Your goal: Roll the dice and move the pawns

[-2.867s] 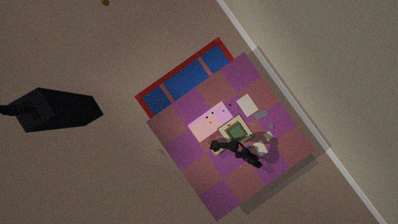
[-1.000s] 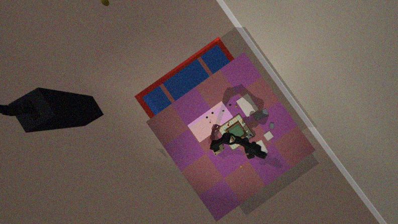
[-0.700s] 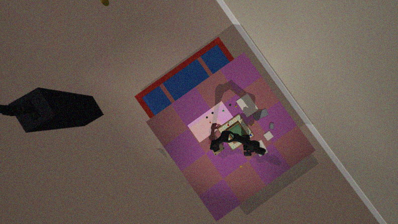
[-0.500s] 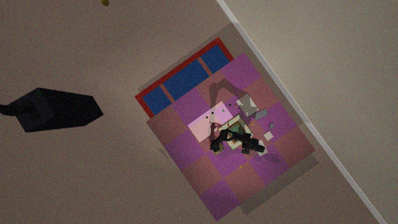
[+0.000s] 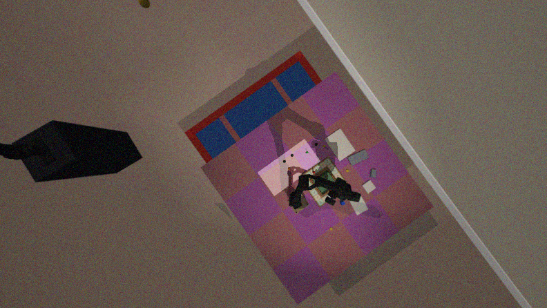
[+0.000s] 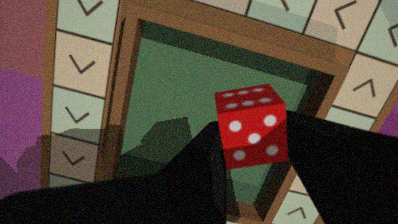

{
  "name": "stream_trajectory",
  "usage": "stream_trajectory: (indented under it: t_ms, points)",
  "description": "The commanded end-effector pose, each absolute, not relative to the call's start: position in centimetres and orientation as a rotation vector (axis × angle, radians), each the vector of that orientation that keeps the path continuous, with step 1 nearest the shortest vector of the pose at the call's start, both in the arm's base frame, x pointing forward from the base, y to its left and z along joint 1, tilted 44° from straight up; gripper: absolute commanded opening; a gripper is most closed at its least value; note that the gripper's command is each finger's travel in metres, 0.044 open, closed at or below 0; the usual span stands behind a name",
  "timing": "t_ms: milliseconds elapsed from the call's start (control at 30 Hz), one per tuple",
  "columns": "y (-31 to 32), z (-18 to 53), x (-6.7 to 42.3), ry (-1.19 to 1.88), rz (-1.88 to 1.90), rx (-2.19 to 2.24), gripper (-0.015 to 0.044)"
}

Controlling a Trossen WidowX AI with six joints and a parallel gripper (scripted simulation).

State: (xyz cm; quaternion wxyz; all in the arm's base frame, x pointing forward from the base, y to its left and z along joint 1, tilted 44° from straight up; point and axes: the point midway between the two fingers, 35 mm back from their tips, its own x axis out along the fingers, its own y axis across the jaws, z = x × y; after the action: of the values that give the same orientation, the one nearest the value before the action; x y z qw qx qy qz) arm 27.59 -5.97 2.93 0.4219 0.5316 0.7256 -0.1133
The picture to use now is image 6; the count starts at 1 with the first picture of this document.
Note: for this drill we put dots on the red die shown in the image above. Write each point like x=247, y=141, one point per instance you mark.
x=252, y=123

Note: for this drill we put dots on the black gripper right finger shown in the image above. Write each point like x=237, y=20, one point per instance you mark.
x=350, y=174

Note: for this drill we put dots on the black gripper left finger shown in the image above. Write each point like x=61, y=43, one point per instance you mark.
x=190, y=189

